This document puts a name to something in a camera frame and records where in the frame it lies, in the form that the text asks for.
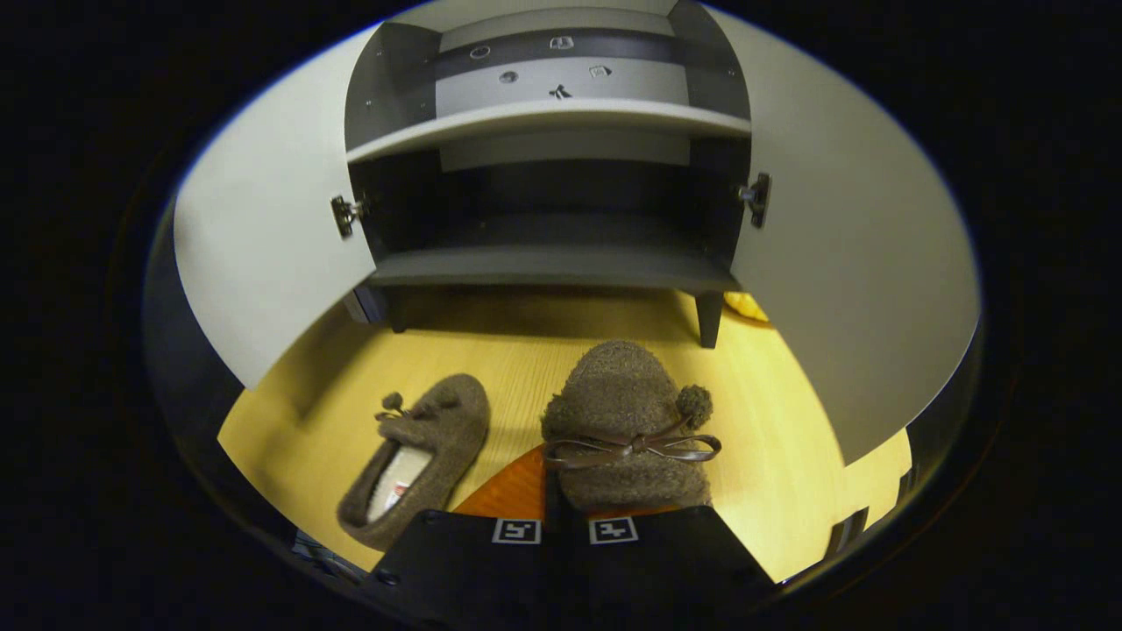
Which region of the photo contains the dark grey cabinet shelf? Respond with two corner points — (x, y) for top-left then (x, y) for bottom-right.
(368, 245), (742, 294)

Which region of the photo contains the metal door hinge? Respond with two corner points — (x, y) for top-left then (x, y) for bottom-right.
(330, 195), (369, 239)
(738, 173), (772, 229)

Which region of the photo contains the yellow object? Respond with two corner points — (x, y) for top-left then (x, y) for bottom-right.
(723, 292), (772, 325)

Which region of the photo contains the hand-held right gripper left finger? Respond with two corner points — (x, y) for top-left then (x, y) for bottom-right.
(368, 443), (562, 614)

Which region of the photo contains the brown fuzzy shoe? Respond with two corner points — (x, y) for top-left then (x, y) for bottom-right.
(541, 340), (722, 514)
(337, 374), (490, 553)

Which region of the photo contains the white shoe cabinet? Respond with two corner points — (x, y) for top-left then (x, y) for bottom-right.
(173, 0), (981, 465)

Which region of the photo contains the white cabinet shelf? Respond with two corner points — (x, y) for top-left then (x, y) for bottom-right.
(346, 96), (753, 166)

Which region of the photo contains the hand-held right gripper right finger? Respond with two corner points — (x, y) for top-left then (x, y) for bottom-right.
(561, 504), (777, 619)

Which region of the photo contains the white cabinet door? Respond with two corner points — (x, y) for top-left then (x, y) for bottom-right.
(173, 26), (387, 391)
(701, 9), (981, 465)

